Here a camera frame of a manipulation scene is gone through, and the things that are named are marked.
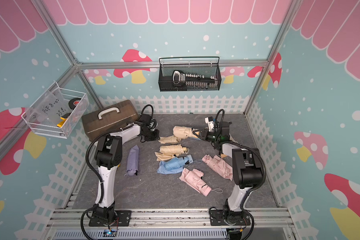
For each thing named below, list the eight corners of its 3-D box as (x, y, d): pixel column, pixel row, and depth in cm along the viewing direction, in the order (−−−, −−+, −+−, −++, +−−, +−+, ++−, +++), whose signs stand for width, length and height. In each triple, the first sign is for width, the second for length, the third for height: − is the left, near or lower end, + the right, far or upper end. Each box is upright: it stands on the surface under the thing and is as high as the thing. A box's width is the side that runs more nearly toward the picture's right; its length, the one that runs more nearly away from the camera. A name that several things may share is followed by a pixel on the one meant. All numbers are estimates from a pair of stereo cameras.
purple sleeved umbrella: (127, 176, 90) (125, 173, 86) (131, 149, 102) (129, 145, 98) (138, 175, 90) (136, 172, 87) (141, 148, 103) (140, 144, 99)
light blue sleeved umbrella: (158, 176, 90) (157, 173, 86) (157, 164, 95) (156, 161, 91) (194, 168, 93) (194, 165, 90) (190, 157, 98) (191, 154, 94)
